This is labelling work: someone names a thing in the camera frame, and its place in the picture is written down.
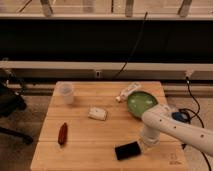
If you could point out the black rectangular eraser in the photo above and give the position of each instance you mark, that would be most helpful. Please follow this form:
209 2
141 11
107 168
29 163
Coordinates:
127 150

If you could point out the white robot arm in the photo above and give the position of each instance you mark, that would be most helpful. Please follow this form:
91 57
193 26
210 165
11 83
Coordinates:
158 119

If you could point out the green bowl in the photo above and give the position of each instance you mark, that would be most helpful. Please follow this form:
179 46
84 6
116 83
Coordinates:
138 102

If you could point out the clear plastic cup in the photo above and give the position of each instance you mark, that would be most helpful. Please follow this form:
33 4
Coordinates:
67 92

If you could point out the red chili pepper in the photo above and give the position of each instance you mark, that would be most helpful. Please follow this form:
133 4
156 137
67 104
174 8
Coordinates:
62 136

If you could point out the blue electronic box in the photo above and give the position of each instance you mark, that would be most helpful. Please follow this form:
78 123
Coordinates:
179 117

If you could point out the black office chair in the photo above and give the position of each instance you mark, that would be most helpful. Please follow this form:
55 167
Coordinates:
11 100

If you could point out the white wall outlet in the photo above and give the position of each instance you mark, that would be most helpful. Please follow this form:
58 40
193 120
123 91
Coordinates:
98 74

